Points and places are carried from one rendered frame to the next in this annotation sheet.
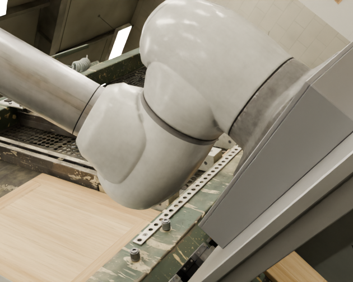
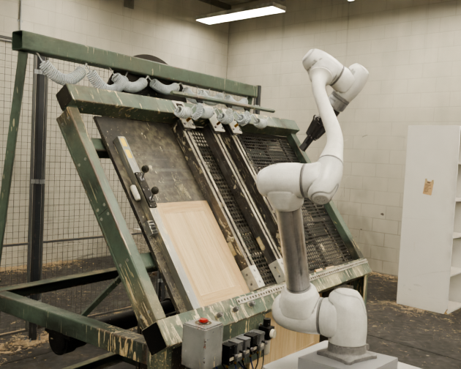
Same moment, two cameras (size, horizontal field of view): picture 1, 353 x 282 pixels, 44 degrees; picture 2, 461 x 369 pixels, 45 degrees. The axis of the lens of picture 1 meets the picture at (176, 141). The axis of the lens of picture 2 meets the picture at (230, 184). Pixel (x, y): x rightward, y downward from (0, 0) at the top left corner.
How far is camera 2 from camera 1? 182 cm
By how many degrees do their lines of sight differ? 14
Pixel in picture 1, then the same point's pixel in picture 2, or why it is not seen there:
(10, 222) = (186, 228)
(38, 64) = (304, 267)
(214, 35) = (355, 323)
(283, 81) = (357, 352)
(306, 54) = (369, 179)
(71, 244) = (208, 271)
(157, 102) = (323, 315)
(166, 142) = (312, 325)
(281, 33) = (372, 146)
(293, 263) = not seen: hidden behind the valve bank
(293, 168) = not seen: outside the picture
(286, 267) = not seen: hidden behind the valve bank
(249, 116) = (341, 349)
